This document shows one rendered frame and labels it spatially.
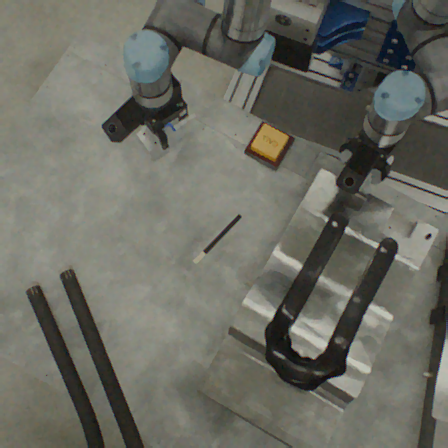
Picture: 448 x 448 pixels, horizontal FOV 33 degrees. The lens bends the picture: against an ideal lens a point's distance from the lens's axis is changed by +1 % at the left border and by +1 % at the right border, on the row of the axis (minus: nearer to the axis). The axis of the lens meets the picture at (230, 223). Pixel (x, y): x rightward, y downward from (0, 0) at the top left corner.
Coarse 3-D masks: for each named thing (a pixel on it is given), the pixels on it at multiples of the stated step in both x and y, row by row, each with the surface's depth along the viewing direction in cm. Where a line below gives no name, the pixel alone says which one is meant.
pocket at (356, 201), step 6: (342, 192) 154; (360, 192) 153; (336, 198) 154; (342, 198) 154; (348, 198) 154; (354, 198) 154; (360, 198) 154; (366, 198) 153; (348, 204) 154; (354, 204) 154; (360, 204) 154; (360, 210) 152
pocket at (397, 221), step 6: (390, 216) 153; (396, 216) 153; (402, 216) 152; (390, 222) 153; (396, 222) 153; (402, 222) 153; (408, 222) 153; (414, 222) 151; (390, 228) 153; (396, 228) 152; (402, 228) 152; (408, 228) 152; (414, 228) 150; (402, 234) 152; (408, 234) 152
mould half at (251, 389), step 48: (336, 192) 151; (288, 240) 149; (432, 240) 149; (288, 288) 145; (336, 288) 147; (384, 288) 147; (240, 336) 143; (384, 336) 143; (240, 384) 144; (288, 384) 144; (336, 384) 137; (288, 432) 142
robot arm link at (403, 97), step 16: (384, 80) 125; (400, 80) 124; (416, 80) 124; (384, 96) 124; (400, 96) 123; (416, 96) 123; (368, 112) 133; (384, 112) 126; (400, 112) 124; (416, 112) 125; (384, 128) 131; (400, 128) 130
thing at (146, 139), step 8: (184, 120) 161; (144, 128) 159; (176, 128) 161; (144, 136) 158; (152, 136) 158; (144, 144) 158; (152, 144) 158; (152, 152) 158; (160, 152) 161; (152, 160) 162
